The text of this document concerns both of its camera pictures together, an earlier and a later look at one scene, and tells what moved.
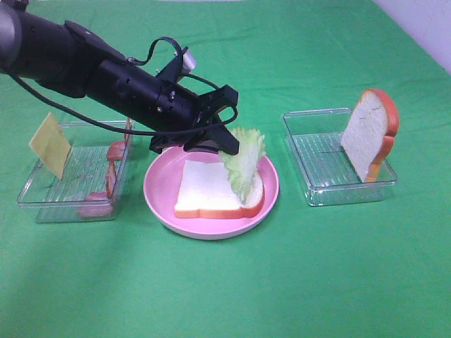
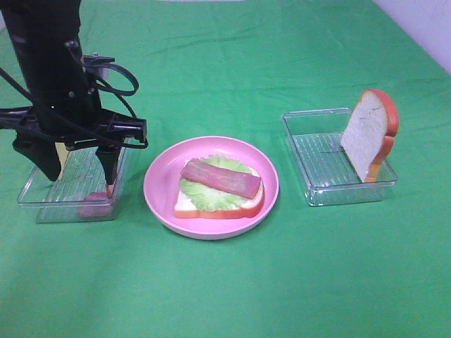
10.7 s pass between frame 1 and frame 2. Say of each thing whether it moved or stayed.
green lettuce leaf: moved
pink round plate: stayed
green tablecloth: stayed
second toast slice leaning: stayed
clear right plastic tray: stayed
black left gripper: moved
